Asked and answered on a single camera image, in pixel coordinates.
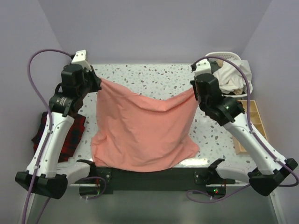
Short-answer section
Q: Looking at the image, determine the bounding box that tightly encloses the pink t shirt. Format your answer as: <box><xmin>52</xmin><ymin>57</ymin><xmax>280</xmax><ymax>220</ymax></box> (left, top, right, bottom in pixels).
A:
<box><xmin>91</xmin><ymin>80</ymin><xmax>199</xmax><ymax>172</ymax></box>

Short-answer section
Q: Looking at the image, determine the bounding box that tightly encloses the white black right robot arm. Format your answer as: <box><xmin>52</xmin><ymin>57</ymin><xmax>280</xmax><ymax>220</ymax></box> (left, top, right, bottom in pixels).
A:
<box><xmin>191</xmin><ymin>73</ymin><xmax>298</xmax><ymax>196</ymax></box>

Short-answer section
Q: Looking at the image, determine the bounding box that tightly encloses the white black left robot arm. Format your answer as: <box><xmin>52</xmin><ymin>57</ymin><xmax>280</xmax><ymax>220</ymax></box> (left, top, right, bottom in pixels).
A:
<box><xmin>15</xmin><ymin>64</ymin><xmax>101</xmax><ymax>199</ymax></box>

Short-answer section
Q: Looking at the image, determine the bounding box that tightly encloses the white garment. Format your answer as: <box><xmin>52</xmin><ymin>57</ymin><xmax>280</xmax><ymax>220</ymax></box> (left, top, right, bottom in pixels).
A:
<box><xmin>214</xmin><ymin>59</ymin><xmax>252</xmax><ymax>93</ymax></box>

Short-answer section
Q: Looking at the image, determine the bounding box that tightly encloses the white perforated laundry basket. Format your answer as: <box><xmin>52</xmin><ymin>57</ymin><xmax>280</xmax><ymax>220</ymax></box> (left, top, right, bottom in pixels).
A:
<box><xmin>207</xmin><ymin>52</ymin><xmax>253</xmax><ymax>98</ymax></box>

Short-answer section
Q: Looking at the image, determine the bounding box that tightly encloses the red black plaid shirt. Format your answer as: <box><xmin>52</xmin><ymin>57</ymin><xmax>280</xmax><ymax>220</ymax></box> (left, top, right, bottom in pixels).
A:
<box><xmin>31</xmin><ymin>111</ymin><xmax>86</xmax><ymax>163</ymax></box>

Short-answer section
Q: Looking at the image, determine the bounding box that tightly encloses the wooden compartment tray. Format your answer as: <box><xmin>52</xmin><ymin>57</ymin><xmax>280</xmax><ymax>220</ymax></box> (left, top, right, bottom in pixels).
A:
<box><xmin>232</xmin><ymin>100</ymin><xmax>268</xmax><ymax>155</ymax></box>

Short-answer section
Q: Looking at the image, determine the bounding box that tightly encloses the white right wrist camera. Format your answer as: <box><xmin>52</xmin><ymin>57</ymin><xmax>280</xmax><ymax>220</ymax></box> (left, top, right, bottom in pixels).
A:
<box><xmin>191</xmin><ymin>59</ymin><xmax>212</xmax><ymax>76</ymax></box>

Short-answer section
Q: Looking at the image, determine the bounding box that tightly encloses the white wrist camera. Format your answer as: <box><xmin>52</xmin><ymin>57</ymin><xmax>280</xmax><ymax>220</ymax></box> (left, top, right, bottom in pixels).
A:
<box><xmin>191</xmin><ymin>59</ymin><xmax>212</xmax><ymax>76</ymax></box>
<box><xmin>71</xmin><ymin>50</ymin><xmax>93</xmax><ymax>72</ymax></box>

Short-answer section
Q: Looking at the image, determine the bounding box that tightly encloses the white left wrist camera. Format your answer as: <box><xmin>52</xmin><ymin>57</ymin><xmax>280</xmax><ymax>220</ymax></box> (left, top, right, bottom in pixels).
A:
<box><xmin>71</xmin><ymin>50</ymin><xmax>93</xmax><ymax>72</ymax></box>

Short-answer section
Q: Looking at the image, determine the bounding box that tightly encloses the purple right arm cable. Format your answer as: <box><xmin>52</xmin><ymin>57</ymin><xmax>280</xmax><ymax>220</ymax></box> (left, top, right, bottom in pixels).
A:
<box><xmin>186</xmin><ymin>56</ymin><xmax>299</xmax><ymax>201</ymax></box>

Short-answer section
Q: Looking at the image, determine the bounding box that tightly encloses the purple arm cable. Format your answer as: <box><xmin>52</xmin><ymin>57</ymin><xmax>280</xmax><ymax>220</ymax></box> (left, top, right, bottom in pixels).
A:
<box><xmin>21</xmin><ymin>49</ymin><xmax>75</xmax><ymax>224</ymax></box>
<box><xmin>186</xmin><ymin>56</ymin><xmax>299</xmax><ymax>201</ymax></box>

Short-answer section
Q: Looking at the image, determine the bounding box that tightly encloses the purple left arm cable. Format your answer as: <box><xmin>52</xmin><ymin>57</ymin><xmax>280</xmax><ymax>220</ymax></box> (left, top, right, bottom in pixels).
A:
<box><xmin>21</xmin><ymin>49</ymin><xmax>75</xmax><ymax>224</ymax></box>

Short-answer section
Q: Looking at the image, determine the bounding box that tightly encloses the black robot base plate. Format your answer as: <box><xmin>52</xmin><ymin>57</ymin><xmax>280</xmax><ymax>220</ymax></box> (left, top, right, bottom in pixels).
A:
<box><xmin>70</xmin><ymin>167</ymin><xmax>236</xmax><ymax>196</ymax></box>

